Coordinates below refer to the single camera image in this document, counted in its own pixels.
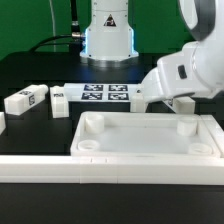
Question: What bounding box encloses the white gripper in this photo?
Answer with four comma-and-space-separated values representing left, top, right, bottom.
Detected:
141, 42, 224, 103

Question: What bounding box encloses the white desk tabletop tray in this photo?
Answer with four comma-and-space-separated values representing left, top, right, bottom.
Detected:
70, 112, 221, 158

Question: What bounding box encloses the white right fence bar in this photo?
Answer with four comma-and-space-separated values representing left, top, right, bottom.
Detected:
201, 115, 224, 158

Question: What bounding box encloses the white fence bar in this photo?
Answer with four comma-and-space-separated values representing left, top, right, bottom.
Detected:
0, 156, 224, 185
201, 115, 224, 158

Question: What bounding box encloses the white front fence bar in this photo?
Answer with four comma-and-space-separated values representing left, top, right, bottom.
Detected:
0, 156, 224, 185

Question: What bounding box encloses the white marker base plate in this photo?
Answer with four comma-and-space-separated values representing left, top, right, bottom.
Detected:
64, 83, 137, 102

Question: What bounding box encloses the black cable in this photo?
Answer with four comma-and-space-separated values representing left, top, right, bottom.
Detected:
28, 0, 88, 53

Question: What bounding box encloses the white thin cable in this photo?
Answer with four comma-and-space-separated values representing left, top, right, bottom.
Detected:
48, 0, 56, 53

